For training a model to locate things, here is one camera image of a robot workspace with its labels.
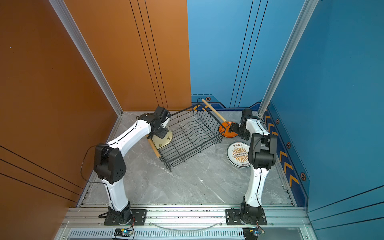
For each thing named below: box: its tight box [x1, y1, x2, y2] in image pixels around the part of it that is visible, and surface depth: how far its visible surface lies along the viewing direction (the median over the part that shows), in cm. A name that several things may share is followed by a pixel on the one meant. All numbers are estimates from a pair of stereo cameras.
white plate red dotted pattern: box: [226, 141, 251, 168], surface depth 96 cm
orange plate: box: [218, 121, 238, 138], surface depth 95 cm
